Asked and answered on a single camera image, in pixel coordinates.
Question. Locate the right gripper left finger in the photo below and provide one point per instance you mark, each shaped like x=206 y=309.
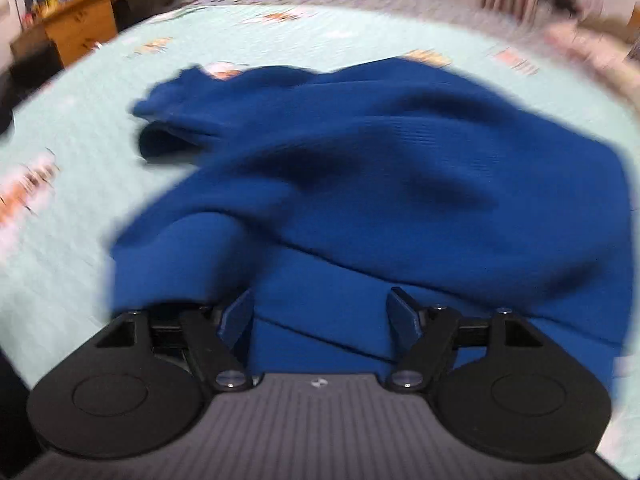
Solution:
x=211 y=334

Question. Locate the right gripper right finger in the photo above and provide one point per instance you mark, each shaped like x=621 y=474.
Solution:
x=424 y=339

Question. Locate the blue knit sweater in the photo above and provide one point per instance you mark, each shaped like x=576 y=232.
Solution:
x=318 y=193

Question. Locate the bee pattern quilted bedspread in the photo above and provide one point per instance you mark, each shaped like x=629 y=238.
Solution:
x=111 y=396

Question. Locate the floral pink pillow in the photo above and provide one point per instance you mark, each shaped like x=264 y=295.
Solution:
x=613 y=62

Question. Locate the wooden desk with drawers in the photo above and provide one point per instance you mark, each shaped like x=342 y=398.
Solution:
x=74 y=27

